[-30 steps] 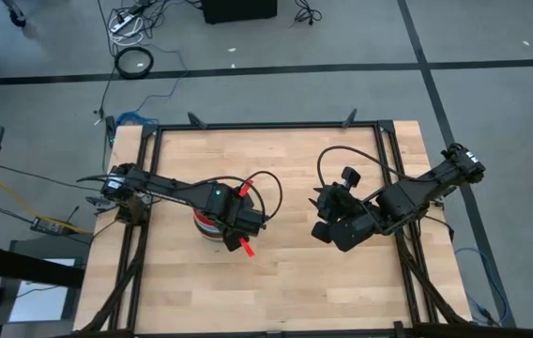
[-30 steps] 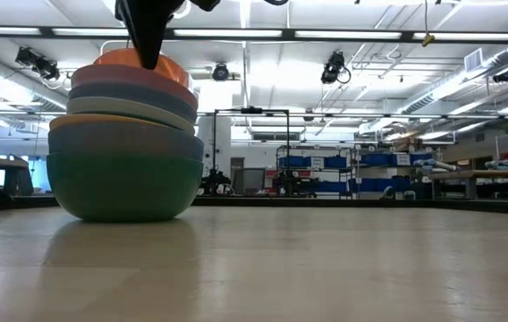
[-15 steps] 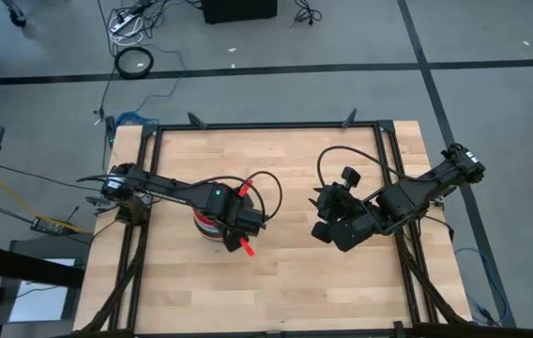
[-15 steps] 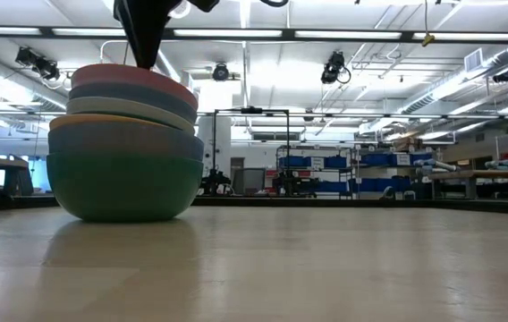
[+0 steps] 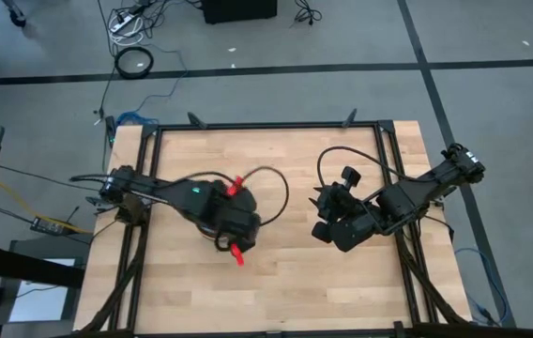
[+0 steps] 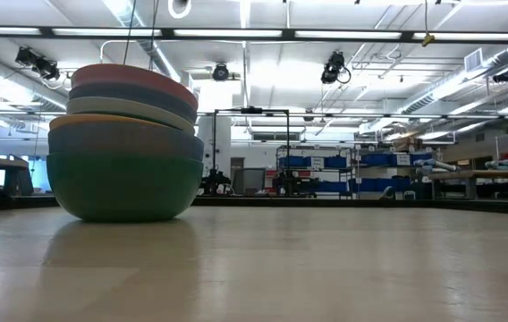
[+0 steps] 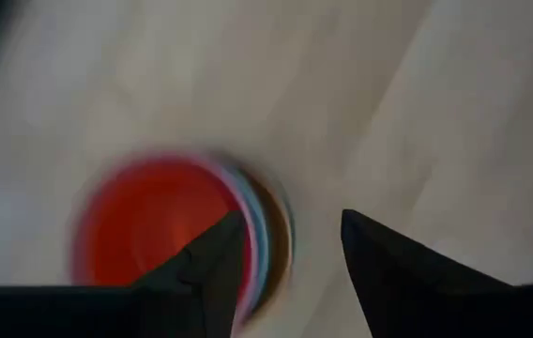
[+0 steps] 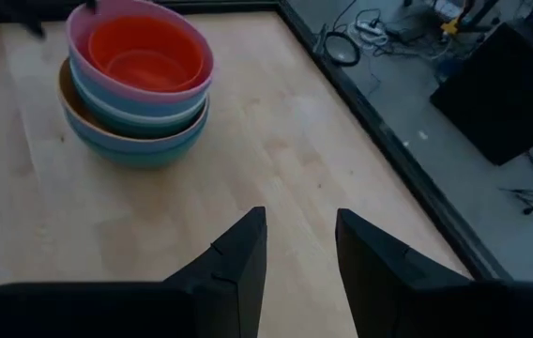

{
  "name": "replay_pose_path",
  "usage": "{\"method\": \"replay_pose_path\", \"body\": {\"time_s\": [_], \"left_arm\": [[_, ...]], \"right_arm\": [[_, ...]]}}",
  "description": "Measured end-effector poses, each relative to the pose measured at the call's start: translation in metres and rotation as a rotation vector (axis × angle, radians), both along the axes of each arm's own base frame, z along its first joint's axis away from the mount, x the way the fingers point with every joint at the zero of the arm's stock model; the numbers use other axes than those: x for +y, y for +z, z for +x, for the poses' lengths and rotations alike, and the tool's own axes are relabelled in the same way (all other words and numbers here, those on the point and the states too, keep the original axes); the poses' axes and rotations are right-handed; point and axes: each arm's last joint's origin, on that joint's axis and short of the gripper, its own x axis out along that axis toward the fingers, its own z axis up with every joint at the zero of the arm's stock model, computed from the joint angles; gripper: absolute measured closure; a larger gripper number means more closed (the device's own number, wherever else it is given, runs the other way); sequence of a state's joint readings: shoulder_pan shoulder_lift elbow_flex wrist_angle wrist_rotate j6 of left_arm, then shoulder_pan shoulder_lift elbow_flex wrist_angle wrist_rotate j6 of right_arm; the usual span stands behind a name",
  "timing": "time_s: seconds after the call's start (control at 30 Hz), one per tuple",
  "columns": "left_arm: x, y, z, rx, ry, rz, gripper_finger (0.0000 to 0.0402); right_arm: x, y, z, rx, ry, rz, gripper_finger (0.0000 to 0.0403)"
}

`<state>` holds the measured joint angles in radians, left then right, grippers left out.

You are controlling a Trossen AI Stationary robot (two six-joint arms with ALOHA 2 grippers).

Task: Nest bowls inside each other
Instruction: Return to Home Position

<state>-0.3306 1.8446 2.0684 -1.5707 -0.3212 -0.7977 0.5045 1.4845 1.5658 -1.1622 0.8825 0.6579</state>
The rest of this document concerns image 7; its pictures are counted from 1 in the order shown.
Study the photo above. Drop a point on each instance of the pink bowl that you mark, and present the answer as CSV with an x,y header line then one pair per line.
x,y
251,263

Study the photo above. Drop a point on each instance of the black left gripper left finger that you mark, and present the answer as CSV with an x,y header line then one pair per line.
x,y
215,272

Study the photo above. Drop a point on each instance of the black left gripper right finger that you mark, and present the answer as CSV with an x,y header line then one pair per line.
x,y
402,291

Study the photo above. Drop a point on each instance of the small orange-red bowl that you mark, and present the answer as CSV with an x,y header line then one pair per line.
x,y
154,220

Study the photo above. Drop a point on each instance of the large orange bowl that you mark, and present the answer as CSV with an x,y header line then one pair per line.
x,y
280,244

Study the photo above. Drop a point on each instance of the blue bowl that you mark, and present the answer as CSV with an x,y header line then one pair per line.
x,y
262,249

